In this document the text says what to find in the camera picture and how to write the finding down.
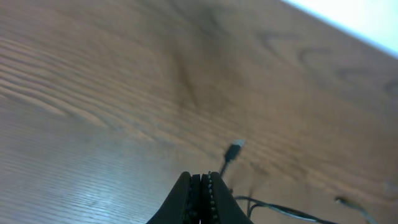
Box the black cable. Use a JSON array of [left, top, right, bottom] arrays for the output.
[[233, 194, 379, 224], [219, 139, 246, 178]]

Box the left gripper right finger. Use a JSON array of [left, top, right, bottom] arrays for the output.
[[200, 172, 252, 224]]

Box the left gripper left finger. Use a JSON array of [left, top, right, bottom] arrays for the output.
[[147, 172, 201, 224]]

